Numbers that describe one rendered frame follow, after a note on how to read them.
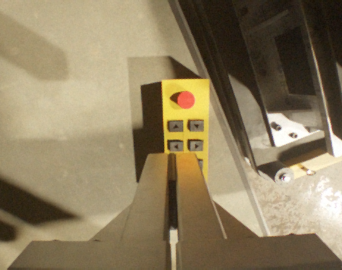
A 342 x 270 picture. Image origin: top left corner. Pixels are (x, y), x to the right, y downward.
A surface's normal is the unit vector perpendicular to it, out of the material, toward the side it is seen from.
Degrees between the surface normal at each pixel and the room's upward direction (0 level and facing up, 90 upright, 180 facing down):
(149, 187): 90
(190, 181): 90
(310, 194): 0
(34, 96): 0
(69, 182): 0
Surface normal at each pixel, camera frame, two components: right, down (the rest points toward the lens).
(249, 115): 0.00, 0.24
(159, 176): -0.03, -0.97
